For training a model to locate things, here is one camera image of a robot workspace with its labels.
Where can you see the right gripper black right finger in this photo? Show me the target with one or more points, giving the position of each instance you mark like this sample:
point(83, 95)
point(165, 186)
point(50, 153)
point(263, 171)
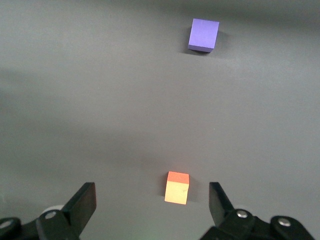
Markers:
point(220, 202)

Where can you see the purple cube block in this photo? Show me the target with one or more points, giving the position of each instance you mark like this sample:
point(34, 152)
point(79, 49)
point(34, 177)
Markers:
point(203, 35)

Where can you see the dark gray table mat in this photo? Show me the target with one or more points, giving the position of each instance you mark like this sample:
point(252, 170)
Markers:
point(100, 100)

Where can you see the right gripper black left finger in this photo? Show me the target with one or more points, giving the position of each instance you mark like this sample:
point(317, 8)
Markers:
point(80, 205)

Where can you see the orange cube block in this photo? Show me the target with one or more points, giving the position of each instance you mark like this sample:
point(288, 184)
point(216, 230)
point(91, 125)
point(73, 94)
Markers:
point(176, 192)

